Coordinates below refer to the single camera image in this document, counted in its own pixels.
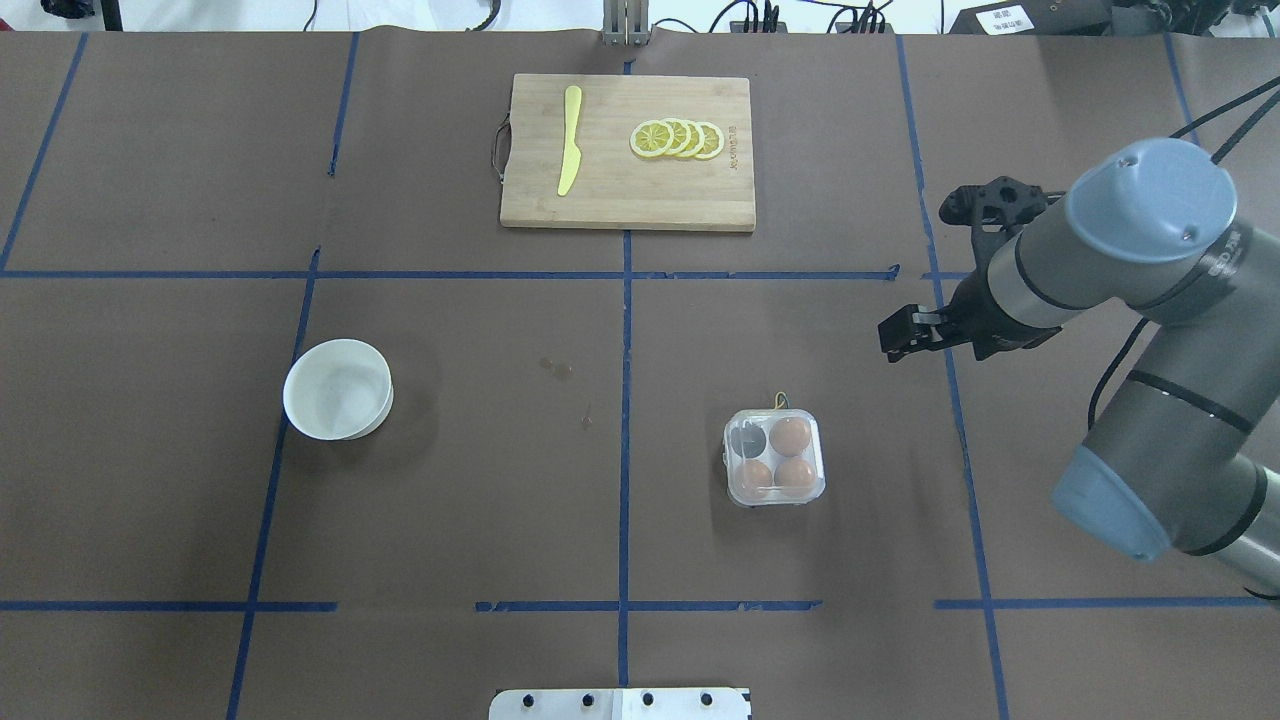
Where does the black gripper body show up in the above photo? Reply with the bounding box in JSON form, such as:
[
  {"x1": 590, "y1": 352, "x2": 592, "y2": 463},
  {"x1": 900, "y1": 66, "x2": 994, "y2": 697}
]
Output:
[{"x1": 940, "y1": 176, "x2": 1062, "y2": 363}]

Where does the clear plastic egg box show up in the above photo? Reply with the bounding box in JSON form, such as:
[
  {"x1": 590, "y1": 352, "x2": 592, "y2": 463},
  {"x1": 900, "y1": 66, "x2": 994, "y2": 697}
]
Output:
[{"x1": 722, "y1": 391, "x2": 827, "y2": 509}]

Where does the brown egg from bowl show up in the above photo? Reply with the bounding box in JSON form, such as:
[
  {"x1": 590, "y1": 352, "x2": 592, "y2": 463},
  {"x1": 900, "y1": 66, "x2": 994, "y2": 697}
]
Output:
[{"x1": 733, "y1": 459, "x2": 774, "y2": 502}]

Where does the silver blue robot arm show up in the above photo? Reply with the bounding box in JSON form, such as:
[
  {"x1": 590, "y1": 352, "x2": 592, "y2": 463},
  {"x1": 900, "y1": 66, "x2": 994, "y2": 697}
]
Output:
[{"x1": 877, "y1": 138, "x2": 1279, "y2": 605}]

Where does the brown egg rear slot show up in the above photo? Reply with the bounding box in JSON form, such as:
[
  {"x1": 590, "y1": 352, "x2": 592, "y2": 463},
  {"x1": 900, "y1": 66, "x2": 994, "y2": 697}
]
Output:
[{"x1": 769, "y1": 416, "x2": 813, "y2": 457}]

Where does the brown egg slot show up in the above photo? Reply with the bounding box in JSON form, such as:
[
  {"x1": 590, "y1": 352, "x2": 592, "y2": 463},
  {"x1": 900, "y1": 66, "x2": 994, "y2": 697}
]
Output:
[
  {"x1": 774, "y1": 456, "x2": 818, "y2": 498},
  {"x1": 769, "y1": 416, "x2": 813, "y2": 457}
]

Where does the brown egg front slot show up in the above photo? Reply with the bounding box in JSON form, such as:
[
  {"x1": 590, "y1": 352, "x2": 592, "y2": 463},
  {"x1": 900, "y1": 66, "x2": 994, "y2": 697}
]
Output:
[{"x1": 774, "y1": 456, "x2": 818, "y2": 498}]

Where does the lemon slice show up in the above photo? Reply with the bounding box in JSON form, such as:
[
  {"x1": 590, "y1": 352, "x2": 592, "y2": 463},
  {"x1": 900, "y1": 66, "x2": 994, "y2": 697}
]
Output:
[
  {"x1": 676, "y1": 120, "x2": 705, "y2": 158},
  {"x1": 692, "y1": 122, "x2": 724, "y2": 161},
  {"x1": 662, "y1": 117, "x2": 686, "y2": 158},
  {"x1": 628, "y1": 120, "x2": 677, "y2": 158}
]

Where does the bamboo cutting board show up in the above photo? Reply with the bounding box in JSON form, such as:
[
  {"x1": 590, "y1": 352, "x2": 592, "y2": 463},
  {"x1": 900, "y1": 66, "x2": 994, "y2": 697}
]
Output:
[{"x1": 500, "y1": 73, "x2": 756, "y2": 233}]

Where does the yellow plastic knife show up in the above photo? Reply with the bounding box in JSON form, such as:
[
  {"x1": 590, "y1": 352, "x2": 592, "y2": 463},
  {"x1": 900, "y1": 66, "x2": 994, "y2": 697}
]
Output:
[{"x1": 557, "y1": 85, "x2": 582, "y2": 197}]

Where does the white ceramic bowl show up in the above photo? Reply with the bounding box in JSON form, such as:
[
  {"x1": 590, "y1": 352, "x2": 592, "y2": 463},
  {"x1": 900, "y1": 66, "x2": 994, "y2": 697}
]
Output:
[{"x1": 282, "y1": 338, "x2": 396, "y2": 442}]

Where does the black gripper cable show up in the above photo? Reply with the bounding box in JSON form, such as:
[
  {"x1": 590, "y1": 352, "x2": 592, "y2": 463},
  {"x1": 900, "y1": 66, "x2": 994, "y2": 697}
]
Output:
[{"x1": 1088, "y1": 76, "x2": 1280, "y2": 430}]

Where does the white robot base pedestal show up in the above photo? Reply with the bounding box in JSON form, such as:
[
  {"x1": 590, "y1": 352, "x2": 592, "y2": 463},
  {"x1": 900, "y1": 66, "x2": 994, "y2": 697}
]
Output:
[{"x1": 488, "y1": 687, "x2": 754, "y2": 719}]

